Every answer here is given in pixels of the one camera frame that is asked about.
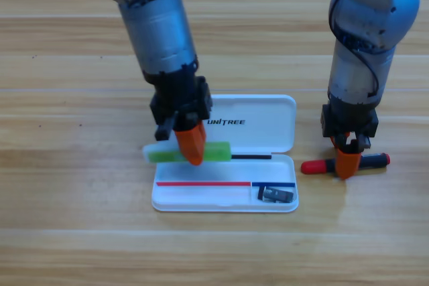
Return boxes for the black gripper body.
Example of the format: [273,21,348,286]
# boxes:
[321,96,379,151]
[143,61,214,142]

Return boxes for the green and white pen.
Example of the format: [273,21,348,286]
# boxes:
[142,141,232,165]

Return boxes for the red and black marker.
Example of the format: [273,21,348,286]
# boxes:
[300,153,391,175]

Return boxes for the white Unitree pencil case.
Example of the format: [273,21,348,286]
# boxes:
[151,94,299,213]

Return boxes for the small black eraser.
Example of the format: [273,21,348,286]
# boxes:
[257,186,296,204]

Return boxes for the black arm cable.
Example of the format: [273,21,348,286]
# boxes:
[328,0,380,99]

